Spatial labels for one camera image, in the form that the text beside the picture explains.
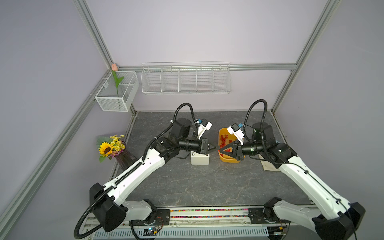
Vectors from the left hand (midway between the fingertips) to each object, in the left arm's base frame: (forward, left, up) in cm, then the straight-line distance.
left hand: (218, 150), depth 63 cm
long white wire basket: (+57, +12, -1) cm, 58 cm away
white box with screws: (+9, +7, -25) cm, 28 cm away
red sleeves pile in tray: (+24, -11, -30) cm, 40 cm away
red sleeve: (0, -1, -2) cm, 2 cm away
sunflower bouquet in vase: (+9, +48, -6) cm, 50 cm away
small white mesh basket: (+44, +53, 0) cm, 69 cm away
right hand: (+1, -1, -3) cm, 3 cm away
